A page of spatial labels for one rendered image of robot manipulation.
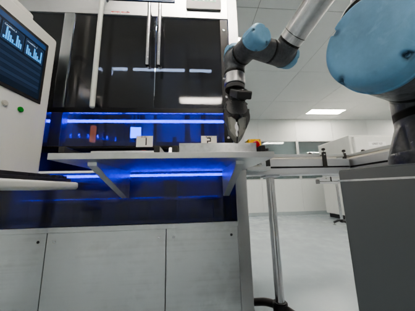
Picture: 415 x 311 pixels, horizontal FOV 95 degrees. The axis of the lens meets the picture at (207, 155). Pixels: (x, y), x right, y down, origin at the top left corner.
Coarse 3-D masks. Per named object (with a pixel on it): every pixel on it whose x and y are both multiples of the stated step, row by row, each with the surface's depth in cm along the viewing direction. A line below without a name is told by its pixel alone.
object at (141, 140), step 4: (136, 136) 100; (140, 136) 100; (144, 136) 100; (148, 136) 101; (152, 136) 101; (136, 140) 100; (140, 140) 100; (144, 140) 100; (148, 140) 100; (152, 140) 100; (136, 144) 99; (140, 144) 100; (144, 144) 100; (148, 144) 100; (152, 144) 100
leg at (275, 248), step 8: (264, 176) 115; (272, 176) 114; (272, 184) 115; (272, 192) 115; (272, 200) 114; (272, 208) 113; (272, 216) 112; (272, 224) 112; (272, 232) 111; (272, 240) 110; (272, 248) 110; (272, 256) 110; (280, 256) 109; (272, 264) 110; (280, 264) 108; (280, 272) 107; (280, 280) 106; (280, 288) 105; (280, 296) 104
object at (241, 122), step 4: (240, 120) 64; (244, 120) 65; (240, 124) 64; (244, 124) 64; (240, 128) 64; (244, 128) 64; (240, 132) 64; (244, 132) 64; (240, 136) 64; (240, 140) 64
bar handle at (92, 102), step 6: (102, 0) 106; (108, 0) 113; (102, 6) 105; (102, 12) 105; (102, 18) 105; (102, 24) 104; (96, 30) 102; (96, 36) 101; (96, 42) 101; (96, 48) 100; (96, 54) 100; (96, 60) 99; (96, 66) 99; (96, 72) 98; (96, 78) 98; (96, 84) 98; (90, 96) 95; (90, 102) 94; (96, 102) 99
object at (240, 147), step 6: (180, 144) 63; (186, 144) 63; (192, 144) 63; (198, 144) 63; (204, 144) 64; (210, 144) 64; (216, 144) 64; (222, 144) 64; (228, 144) 64; (234, 144) 64; (240, 144) 64; (246, 144) 64; (252, 144) 65; (180, 150) 63; (186, 150) 63; (192, 150) 63; (198, 150) 63; (204, 150) 63; (210, 150) 63; (216, 150) 63; (222, 150) 64; (228, 150) 64; (234, 150) 64; (240, 150) 64; (246, 150) 64; (252, 150) 64
